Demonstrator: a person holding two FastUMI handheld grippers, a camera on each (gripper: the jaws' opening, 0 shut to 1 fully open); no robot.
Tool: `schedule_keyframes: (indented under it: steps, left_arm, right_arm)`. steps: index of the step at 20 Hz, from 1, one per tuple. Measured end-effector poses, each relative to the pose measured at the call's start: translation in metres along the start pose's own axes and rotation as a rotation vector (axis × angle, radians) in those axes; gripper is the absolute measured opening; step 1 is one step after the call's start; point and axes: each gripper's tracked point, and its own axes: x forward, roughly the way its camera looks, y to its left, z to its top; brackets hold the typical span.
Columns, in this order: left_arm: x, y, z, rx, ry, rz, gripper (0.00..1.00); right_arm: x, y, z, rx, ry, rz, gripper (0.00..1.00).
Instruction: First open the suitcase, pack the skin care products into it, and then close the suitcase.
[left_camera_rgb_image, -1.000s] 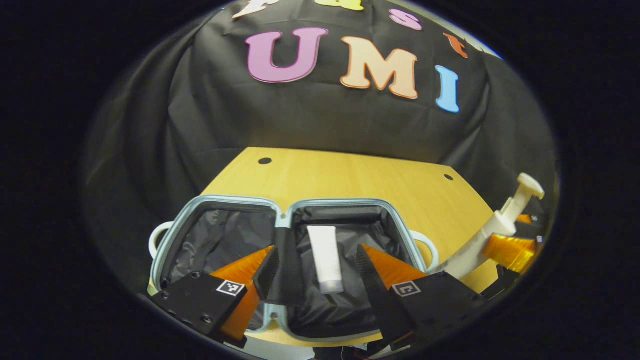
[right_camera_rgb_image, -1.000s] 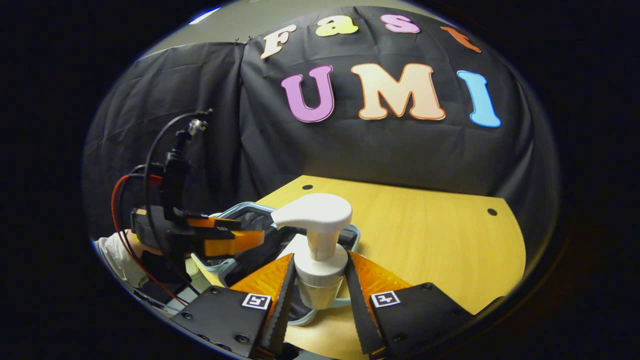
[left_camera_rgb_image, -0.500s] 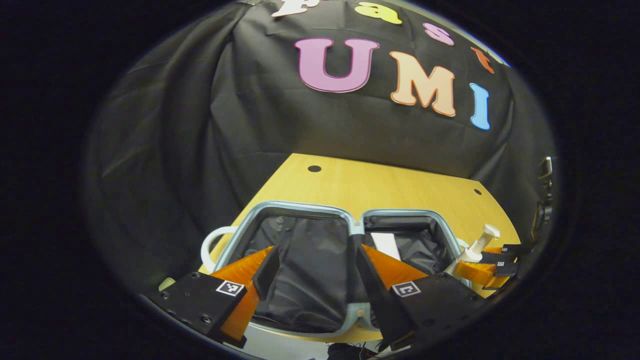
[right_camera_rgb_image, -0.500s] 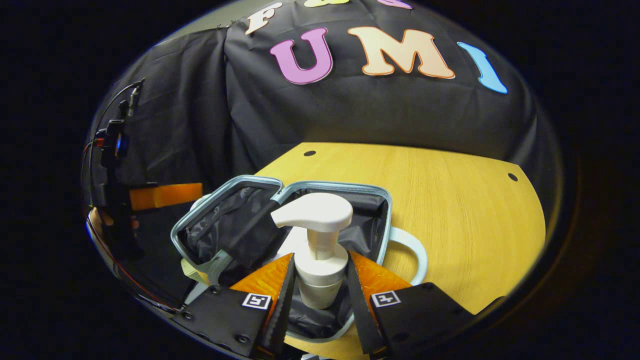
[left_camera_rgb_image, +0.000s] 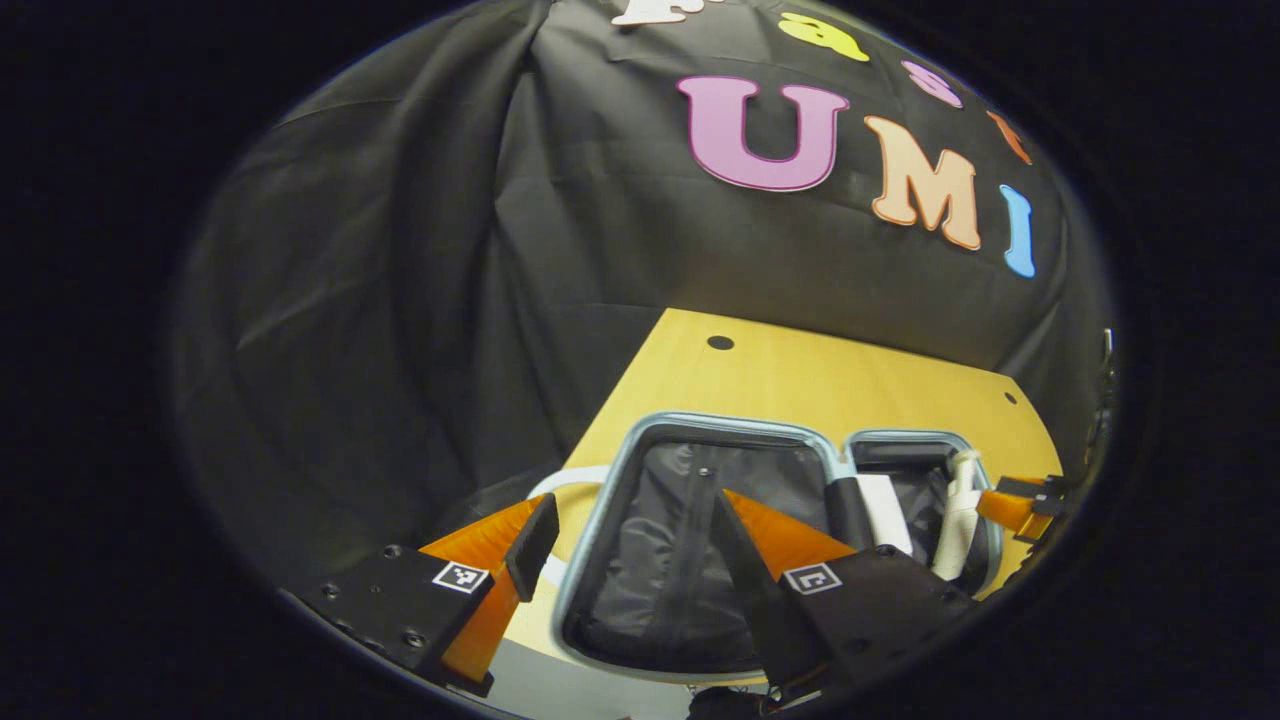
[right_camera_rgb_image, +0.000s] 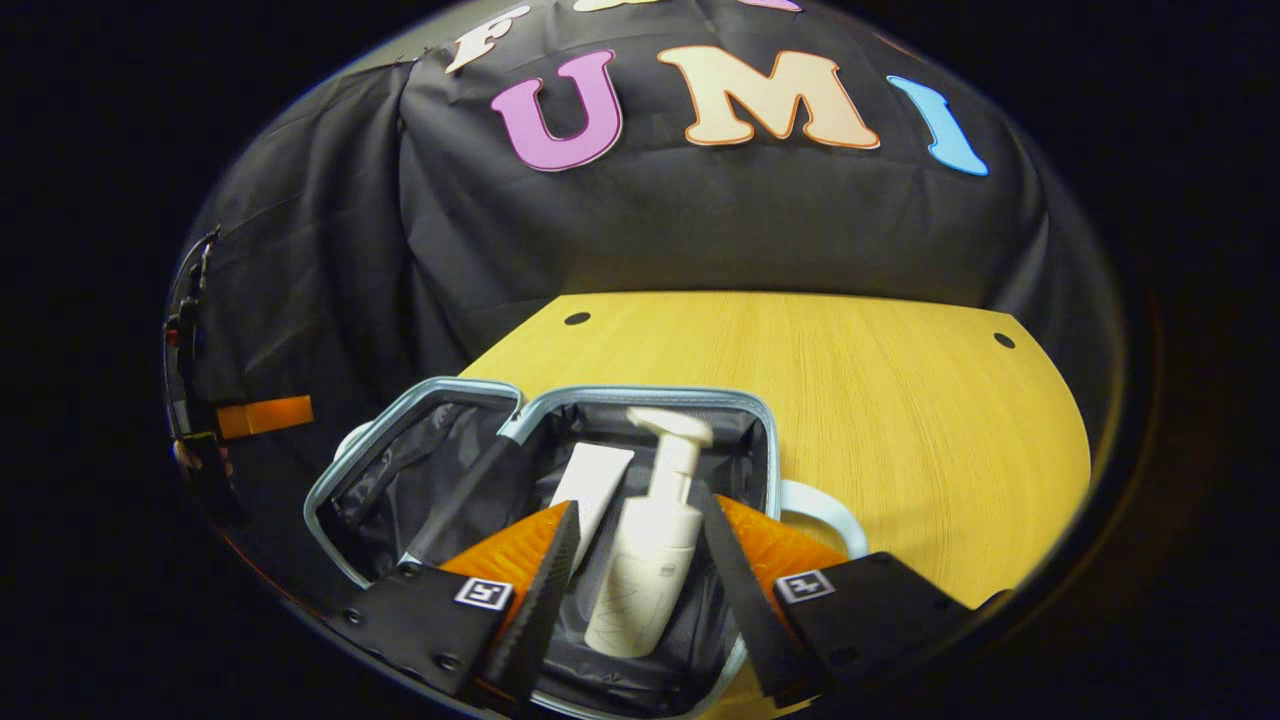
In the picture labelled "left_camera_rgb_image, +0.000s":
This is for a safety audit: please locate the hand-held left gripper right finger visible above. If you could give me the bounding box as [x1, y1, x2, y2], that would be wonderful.
[708, 488, 976, 706]

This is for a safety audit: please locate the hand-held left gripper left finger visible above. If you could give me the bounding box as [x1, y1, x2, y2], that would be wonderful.
[285, 492, 561, 699]

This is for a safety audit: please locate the white pump bottle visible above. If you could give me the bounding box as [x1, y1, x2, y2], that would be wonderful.
[930, 450, 988, 582]

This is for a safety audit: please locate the light blue suitcase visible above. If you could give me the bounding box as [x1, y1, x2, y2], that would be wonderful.
[525, 410, 1006, 691]

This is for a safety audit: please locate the black and white tube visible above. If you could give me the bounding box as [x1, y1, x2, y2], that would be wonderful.
[828, 474, 914, 557]

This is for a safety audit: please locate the black backdrop cloth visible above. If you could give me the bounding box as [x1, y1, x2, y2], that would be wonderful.
[170, 0, 1111, 591]

